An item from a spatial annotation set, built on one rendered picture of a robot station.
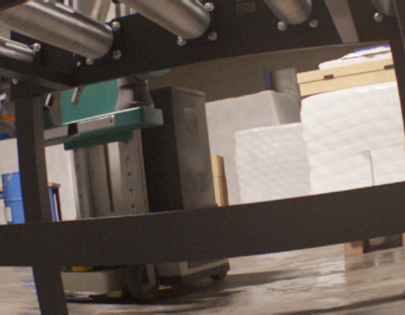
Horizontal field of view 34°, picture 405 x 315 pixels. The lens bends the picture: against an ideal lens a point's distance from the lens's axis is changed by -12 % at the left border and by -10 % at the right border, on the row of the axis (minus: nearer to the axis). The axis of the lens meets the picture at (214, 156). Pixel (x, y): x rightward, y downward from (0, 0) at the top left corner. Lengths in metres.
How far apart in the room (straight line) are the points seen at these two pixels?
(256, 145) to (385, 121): 5.17
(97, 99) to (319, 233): 2.04
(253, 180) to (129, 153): 7.35
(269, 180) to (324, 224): 9.14
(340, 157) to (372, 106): 0.50
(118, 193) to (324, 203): 2.03
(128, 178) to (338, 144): 2.74
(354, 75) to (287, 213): 4.40
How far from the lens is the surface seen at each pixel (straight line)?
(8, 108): 3.06
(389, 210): 1.02
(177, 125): 3.02
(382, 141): 5.22
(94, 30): 1.97
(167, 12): 1.73
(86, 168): 3.04
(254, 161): 10.18
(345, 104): 5.35
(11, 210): 7.39
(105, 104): 2.94
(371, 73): 5.34
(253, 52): 2.04
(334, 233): 1.02
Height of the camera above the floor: 0.34
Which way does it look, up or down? 4 degrees up
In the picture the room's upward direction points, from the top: 6 degrees counter-clockwise
